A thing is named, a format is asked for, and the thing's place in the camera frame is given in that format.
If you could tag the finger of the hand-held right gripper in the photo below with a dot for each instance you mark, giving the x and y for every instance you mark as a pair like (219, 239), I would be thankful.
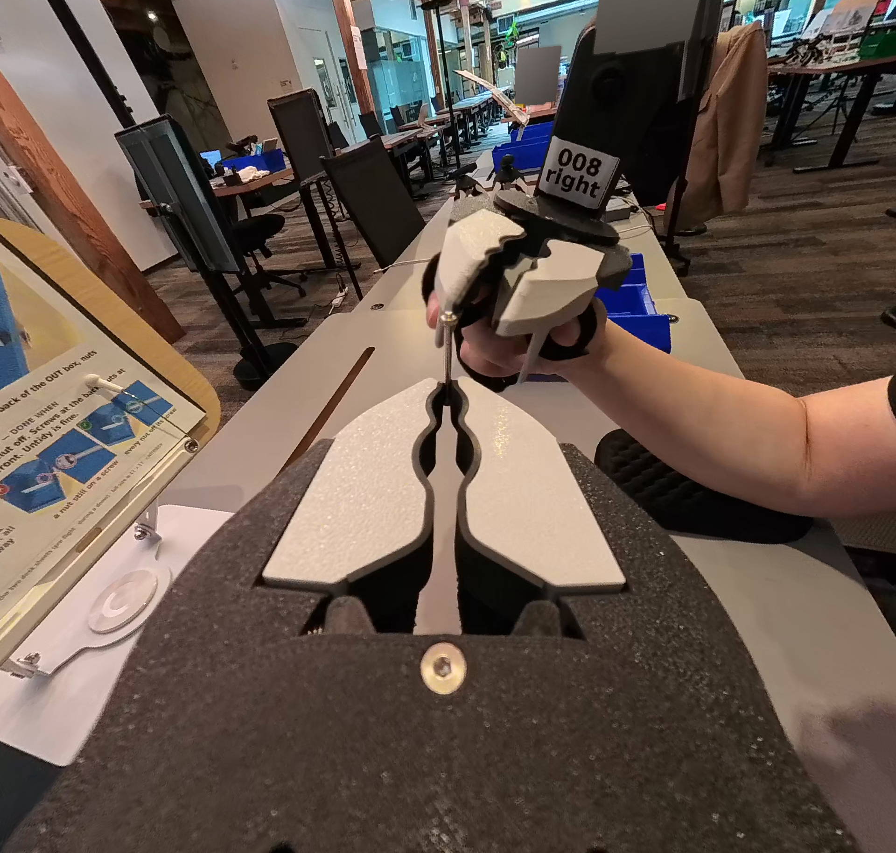
(469, 251)
(553, 293)

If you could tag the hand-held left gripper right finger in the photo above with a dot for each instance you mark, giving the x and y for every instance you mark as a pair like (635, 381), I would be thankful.
(532, 510)

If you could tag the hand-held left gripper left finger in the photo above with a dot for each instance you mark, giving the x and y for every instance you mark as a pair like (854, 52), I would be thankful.
(350, 503)

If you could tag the blue plastic bin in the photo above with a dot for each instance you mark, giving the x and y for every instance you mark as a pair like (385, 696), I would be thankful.
(640, 307)

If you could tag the long metal screw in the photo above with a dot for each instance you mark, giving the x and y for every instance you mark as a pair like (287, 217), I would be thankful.
(446, 356)

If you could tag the person's right forearm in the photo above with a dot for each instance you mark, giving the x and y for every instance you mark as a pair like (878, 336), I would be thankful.
(735, 433)

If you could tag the wooden top desk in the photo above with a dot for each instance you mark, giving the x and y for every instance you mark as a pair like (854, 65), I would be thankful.
(238, 186)
(826, 68)

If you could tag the person's right hand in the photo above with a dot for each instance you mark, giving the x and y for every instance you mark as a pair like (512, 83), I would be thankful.
(490, 356)

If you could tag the blue storage bin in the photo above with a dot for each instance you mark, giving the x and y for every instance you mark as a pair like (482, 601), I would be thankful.
(259, 163)
(539, 135)

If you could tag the idle hand-held gripper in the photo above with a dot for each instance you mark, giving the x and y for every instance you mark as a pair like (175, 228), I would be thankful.
(509, 170)
(465, 182)

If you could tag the black monitor on stand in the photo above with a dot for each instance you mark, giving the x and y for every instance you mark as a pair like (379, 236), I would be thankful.
(175, 188)
(661, 167)

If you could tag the grey power adapter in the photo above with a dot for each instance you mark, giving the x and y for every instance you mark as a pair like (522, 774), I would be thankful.
(623, 209)

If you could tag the black mesh armrest pad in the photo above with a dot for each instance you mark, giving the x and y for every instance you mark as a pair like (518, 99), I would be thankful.
(651, 475)

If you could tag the tan jacket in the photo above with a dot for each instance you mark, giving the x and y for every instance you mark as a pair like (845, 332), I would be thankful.
(728, 131)

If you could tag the white power strip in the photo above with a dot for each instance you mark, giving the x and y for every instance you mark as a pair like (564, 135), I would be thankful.
(339, 298)

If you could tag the black monitor on pole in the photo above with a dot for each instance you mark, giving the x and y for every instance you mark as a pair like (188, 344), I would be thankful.
(301, 131)

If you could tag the instruction sheet on stand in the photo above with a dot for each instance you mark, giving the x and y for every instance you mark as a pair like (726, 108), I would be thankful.
(189, 370)

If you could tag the black swivel office chair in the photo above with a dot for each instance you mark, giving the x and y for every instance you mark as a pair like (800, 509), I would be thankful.
(255, 226)

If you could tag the green storage bin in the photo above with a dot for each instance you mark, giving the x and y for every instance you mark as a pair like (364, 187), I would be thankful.
(878, 46)

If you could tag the white sign stand base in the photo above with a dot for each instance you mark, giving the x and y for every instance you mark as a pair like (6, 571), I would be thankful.
(63, 713)

